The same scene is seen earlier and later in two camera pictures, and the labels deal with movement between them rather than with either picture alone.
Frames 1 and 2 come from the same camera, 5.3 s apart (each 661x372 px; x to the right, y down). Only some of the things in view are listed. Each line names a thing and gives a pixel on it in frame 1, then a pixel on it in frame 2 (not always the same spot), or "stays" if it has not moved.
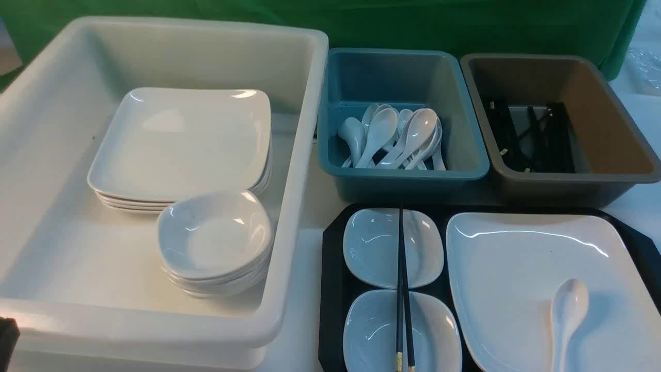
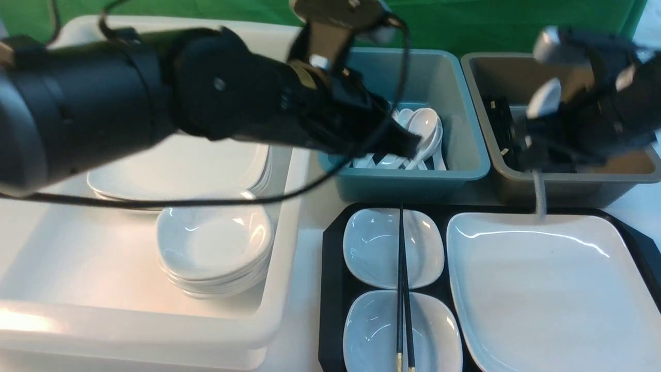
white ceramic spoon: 569,308 to 546,99
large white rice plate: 503,269 stays
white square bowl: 371,247 stays
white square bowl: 370,334 stays
